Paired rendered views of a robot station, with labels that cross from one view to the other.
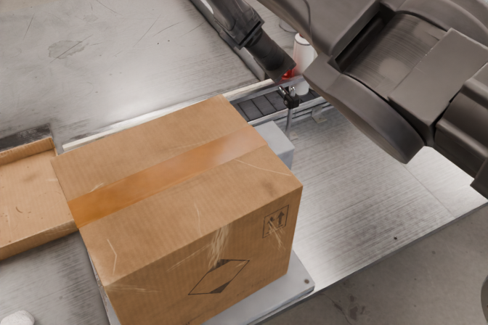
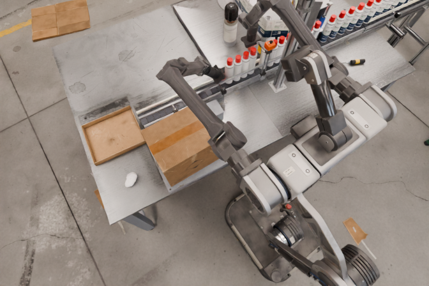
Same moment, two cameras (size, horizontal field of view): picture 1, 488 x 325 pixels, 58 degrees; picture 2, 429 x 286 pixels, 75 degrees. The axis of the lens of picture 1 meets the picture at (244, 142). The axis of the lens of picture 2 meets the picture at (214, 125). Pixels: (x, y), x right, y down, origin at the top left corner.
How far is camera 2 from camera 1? 71 cm
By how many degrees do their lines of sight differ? 18
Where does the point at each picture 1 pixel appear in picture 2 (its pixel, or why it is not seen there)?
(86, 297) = (152, 166)
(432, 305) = not seen: hidden behind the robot
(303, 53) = (228, 71)
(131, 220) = (168, 152)
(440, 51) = (228, 147)
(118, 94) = (152, 81)
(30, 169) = (123, 118)
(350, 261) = not seen: hidden behind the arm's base
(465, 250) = not seen: hidden behind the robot
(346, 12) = (215, 131)
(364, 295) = (262, 153)
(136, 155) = (167, 129)
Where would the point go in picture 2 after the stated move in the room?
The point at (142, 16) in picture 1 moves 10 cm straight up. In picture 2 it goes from (158, 33) to (156, 22)
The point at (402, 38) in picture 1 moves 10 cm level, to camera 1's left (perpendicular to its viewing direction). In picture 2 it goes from (224, 141) to (194, 140)
